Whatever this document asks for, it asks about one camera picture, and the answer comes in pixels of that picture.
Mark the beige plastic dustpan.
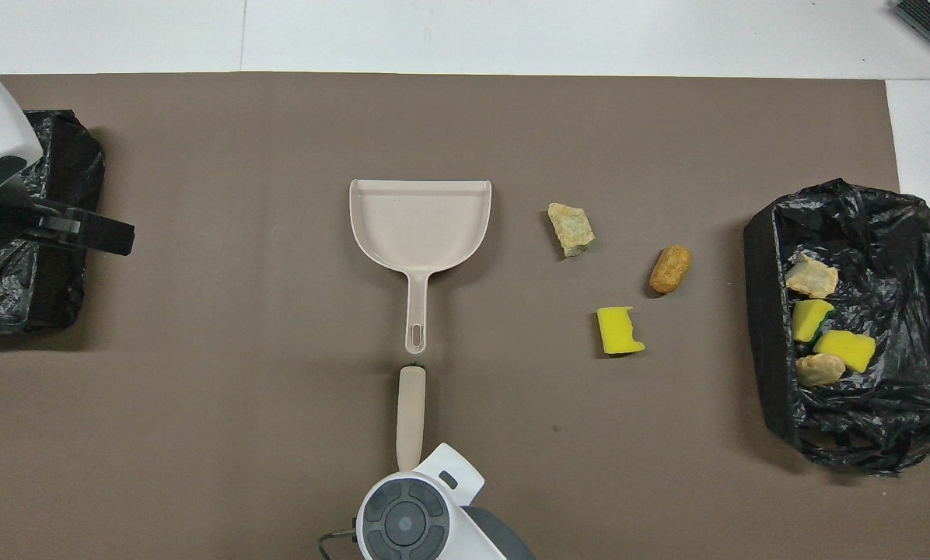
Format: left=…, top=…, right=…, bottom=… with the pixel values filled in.
left=348, top=179, right=492, bottom=355

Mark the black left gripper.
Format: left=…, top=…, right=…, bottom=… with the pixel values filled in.
left=0, top=183, right=135, bottom=257

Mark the yellow sponge with green side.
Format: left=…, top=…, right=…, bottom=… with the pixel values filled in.
left=792, top=299, right=835, bottom=344

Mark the brown fried nugget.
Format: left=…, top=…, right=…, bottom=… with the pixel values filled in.
left=650, top=245, right=692, bottom=295

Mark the blocky yellow sponge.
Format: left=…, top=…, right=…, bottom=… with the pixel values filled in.
left=813, top=331, right=876, bottom=373

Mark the pale bread chunk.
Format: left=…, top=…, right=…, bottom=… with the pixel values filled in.
left=785, top=253, right=839, bottom=299

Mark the open black bag-lined bin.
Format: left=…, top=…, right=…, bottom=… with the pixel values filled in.
left=743, top=178, right=930, bottom=477

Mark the notched yellow sponge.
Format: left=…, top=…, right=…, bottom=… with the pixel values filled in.
left=596, top=306, right=646, bottom=355

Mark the black bag-covered bin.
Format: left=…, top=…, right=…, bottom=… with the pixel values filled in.
left=0, top=110, right=106, bottom=335

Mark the beige hand brush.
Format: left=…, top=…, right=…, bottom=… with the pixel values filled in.
left=396, top=366, right=427, bottom=473

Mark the striped croissant piece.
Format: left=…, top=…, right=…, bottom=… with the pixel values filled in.
left=795, top=353, right=847, bottom=387

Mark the greenish stone-like bread chunk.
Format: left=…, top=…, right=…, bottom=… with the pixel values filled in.
left=547, top=203, right=596, bottom=258

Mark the brown table mat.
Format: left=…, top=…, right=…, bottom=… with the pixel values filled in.
left=0, top=72, right=930, bottom=560

